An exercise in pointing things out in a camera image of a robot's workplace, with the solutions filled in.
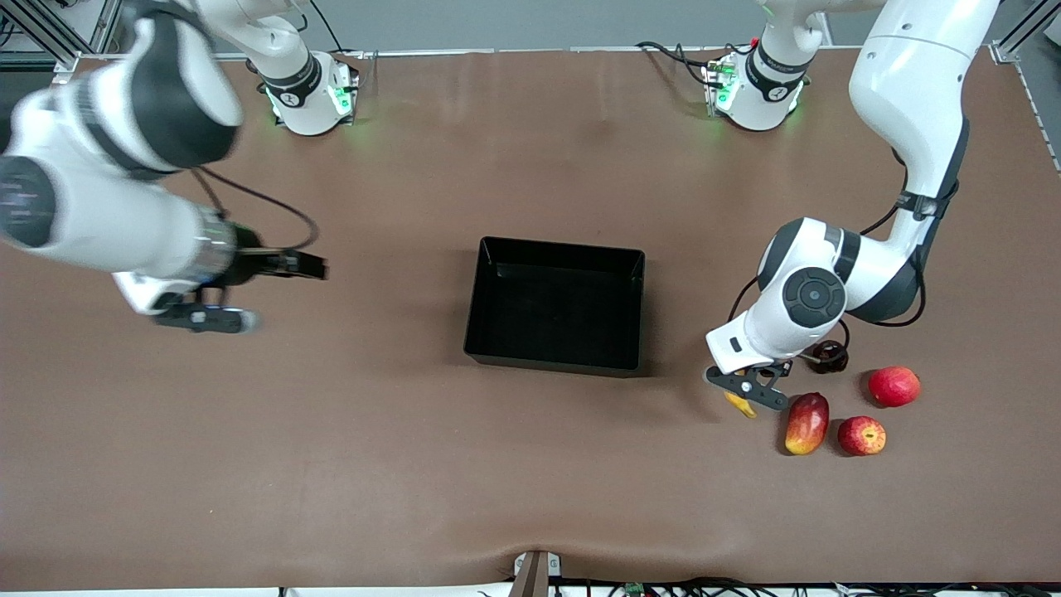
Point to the dark purple plum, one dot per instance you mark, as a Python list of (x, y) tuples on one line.
[(831, 358)]

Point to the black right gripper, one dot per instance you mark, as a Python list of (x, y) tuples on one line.
[(251, 264)]

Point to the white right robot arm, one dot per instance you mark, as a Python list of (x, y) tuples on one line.
[(91, 224)]

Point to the grey metal clamp bracket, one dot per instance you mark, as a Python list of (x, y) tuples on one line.
[(535, 572)]

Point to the red yellow apple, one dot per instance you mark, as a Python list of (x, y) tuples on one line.
[(862, 436)]

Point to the pink red round fruit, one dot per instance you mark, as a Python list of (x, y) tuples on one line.
[(894, 386)]

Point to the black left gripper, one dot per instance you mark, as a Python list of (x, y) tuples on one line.
[(829, 356)]

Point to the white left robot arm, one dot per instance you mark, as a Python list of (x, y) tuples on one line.
[(912, 83)]

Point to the aluminium frame profile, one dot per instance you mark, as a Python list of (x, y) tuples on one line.
[(50, 37), (1015, 37)]

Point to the black plastic box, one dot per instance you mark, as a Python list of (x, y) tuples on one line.
[(555, 315)]

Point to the brown table mat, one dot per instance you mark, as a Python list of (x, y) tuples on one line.
[(331, 456)]

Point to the yellow banana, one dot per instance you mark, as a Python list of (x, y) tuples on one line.
[(740, 406)]

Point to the red yellow mango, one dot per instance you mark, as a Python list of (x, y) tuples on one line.
[(807, 423)]

